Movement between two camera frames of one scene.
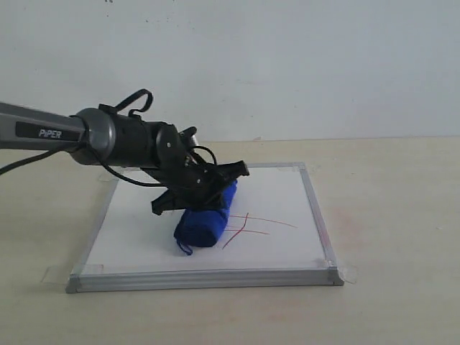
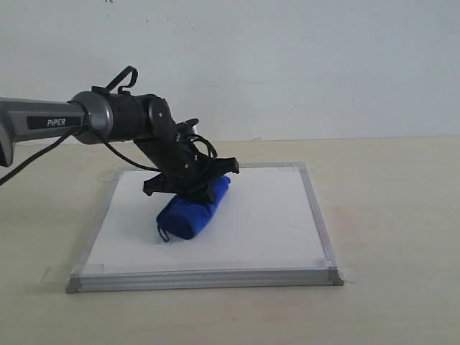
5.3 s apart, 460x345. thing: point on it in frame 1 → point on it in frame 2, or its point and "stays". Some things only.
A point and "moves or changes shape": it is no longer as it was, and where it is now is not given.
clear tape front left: (65, 274) stays
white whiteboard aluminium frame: (273, 238) stays
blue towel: (201, 228) moves or changes shape
